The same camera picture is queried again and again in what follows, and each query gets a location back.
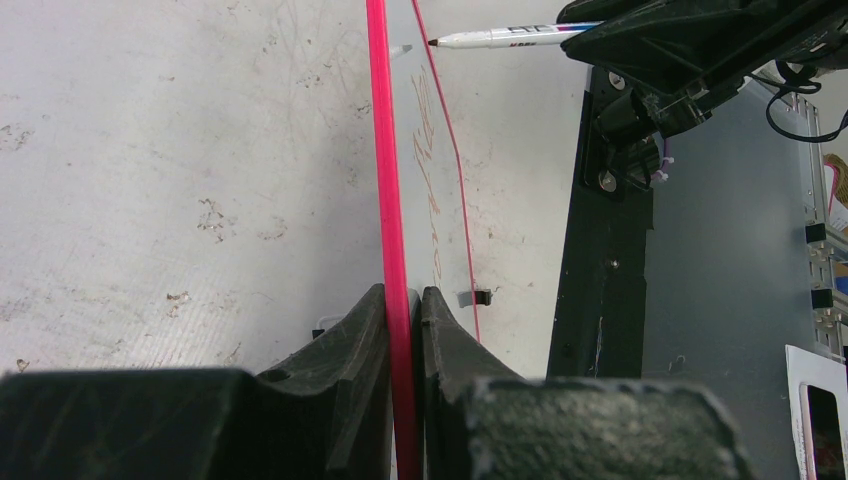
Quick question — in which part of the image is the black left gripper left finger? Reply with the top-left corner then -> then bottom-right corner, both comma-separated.
1,284 -> 392,479

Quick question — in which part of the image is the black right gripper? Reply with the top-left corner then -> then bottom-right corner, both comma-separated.
557,1 -> 847,137

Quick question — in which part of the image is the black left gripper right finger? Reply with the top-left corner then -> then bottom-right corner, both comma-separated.
421,286 -> 755,479

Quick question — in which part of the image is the white whiteboard marker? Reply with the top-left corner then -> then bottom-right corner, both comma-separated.
428,22 -> 600,50

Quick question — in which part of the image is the whiteboard with pink frame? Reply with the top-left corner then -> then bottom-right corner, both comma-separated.
366,0 -> 480,479

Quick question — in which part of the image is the black whiteboard stand foot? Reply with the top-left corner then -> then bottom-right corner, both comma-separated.
457,289 -> 493,308

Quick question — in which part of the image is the wire whiteboard stand leg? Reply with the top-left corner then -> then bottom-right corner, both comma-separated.
312,314 -> 345,339

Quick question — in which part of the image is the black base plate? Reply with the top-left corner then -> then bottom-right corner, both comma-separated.
546,69 -> 653,378

